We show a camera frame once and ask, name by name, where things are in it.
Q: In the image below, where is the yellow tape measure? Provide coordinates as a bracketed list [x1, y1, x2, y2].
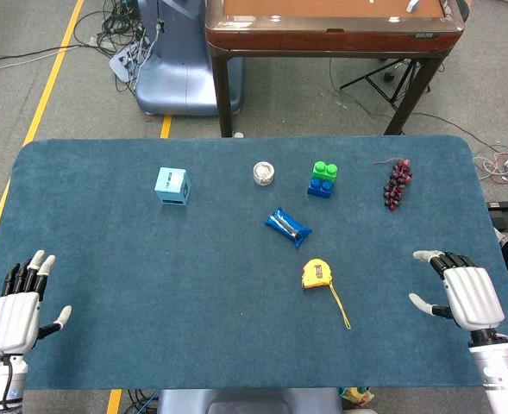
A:
[300, 257, 353, 331]

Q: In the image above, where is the black cable tangle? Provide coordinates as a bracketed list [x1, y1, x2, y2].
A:
[74, 0, 160, 57]

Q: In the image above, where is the blue table cloth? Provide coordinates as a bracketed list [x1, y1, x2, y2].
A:
[0, 135, 508, 392]

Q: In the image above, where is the blue toy brick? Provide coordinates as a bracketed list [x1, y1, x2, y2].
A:
[307, 177, 336, 199]

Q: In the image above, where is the blue snack packet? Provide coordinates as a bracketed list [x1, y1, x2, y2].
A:
[264, 206, 313, 249]

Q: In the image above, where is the yellow toy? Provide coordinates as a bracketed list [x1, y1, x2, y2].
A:
[342, 386, 375, 409]

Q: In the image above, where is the green toy brick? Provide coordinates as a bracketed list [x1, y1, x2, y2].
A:
[311, 160, 340, 182]

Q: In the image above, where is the brown mahjong table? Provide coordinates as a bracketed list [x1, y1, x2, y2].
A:
[204, 0, 468, 138]

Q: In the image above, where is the light blue cardboard box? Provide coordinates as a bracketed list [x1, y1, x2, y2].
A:
[154, 166, 192, 207]

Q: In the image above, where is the grey power strip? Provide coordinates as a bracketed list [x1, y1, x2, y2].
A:
[109, 41, 151, 83]

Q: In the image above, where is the purple grape bunch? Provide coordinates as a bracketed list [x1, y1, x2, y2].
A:
[373, 158, 414, 212]

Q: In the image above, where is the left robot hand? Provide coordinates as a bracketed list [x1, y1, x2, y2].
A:
[0, 248, 72, 359]

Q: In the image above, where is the black tripod stand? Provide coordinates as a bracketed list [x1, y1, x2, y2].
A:
[339, 58, 434, 109]

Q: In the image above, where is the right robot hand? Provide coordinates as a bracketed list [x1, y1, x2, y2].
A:
[408, 248, 507, 346]

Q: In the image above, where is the round clear plastic jar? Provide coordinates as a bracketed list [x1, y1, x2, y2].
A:
[252, 160, 277, 187]

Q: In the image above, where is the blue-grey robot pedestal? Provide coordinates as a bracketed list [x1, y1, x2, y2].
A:
[135, 0, 244, 116]

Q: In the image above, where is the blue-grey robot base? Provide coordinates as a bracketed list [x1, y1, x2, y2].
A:
[156, 387, 345, 414]

